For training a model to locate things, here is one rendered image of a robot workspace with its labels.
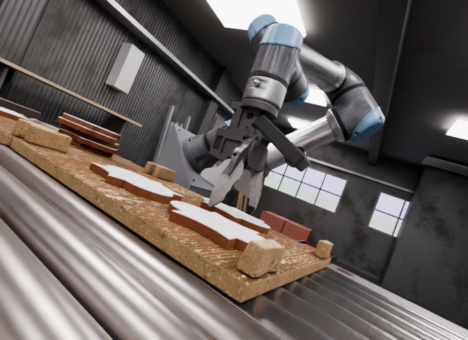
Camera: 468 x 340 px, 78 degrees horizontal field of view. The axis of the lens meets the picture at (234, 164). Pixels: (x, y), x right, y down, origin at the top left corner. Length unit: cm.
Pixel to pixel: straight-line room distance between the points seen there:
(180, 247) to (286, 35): 42
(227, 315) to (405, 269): 762
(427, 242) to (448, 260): 50
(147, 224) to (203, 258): 7
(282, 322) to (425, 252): 760
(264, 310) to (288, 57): 42
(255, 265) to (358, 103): 78
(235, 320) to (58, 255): 12
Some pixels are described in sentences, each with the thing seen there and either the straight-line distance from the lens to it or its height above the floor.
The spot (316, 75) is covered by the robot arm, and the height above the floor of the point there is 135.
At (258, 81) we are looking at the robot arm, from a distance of 52.
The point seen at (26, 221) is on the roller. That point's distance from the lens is 27.
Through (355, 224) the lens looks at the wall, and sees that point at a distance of 841.
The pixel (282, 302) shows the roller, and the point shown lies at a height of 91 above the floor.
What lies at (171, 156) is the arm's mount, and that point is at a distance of 109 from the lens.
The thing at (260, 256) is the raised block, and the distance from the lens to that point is 23.
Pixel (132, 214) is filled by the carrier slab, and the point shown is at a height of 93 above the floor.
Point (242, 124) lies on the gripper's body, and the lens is 53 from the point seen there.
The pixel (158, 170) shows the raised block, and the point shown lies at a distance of 67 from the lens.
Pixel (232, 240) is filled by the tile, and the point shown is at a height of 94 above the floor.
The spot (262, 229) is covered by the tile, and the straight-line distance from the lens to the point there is 47.
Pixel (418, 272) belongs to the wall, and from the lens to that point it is 783.
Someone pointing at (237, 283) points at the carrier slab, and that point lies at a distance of 23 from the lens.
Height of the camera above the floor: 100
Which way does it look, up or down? 2 degrees up
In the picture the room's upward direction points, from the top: 22 degrees clockwise
